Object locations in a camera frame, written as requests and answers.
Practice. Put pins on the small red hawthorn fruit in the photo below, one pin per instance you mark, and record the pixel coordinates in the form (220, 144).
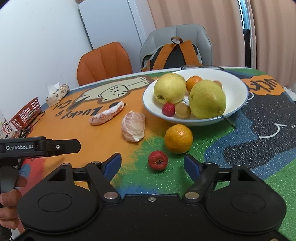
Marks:
(168, 109)

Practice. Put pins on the large orange mandarin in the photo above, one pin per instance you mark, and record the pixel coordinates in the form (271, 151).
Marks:
(178, 139)

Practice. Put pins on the clear plastic bottle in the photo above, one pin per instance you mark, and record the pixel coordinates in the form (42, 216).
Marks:
(6, 130)

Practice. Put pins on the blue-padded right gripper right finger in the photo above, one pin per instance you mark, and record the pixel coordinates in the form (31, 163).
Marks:
(203, 176)

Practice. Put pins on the colourful lucky cat tablecloth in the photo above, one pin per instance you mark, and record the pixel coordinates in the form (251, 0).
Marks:
(254, 198)

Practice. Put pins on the large peeled pomelo segment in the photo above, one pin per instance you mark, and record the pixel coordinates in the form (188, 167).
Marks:
(133, 126)

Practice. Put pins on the grey chair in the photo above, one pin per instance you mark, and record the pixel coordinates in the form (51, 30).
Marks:
(196, 33)

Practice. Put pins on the small brown longan fruit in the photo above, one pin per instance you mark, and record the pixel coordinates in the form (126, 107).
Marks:
(218, 83)

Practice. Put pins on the black-framed eyeglasses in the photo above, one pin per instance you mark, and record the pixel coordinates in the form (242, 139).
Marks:
(202, 67)

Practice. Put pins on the orange and black backpack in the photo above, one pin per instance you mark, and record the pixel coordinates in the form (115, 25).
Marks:
(177, 54)

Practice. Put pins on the orange chair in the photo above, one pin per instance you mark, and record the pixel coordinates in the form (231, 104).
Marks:
(108, 61)

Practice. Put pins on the yellow pear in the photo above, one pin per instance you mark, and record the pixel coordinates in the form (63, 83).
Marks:
(170, 88)

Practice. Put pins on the beige curtain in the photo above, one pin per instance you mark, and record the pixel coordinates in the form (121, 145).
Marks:
(272, 32)

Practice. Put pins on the white refrigerator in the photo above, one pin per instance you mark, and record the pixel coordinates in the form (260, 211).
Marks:
(126, 22)

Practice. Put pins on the small orange mandarin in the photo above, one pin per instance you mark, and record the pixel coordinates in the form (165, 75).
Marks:
(192, 81)

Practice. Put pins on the person's left hand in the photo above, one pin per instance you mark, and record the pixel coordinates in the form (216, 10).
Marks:
(8, 213)

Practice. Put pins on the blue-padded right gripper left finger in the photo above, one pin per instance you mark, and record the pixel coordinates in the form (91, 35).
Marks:
(100, 175)

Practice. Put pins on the thin peeled pomelo segment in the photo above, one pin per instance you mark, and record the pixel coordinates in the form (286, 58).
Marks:
(106, 115)

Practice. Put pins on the large yellow-green pear with stem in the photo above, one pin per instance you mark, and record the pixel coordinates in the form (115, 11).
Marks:
(208, 100)

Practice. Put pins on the patterned tissue pack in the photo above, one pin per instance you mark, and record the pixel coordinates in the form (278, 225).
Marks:
(56, 93)

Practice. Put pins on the red plastic basket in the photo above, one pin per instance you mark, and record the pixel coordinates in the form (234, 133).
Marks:
(26, 115)

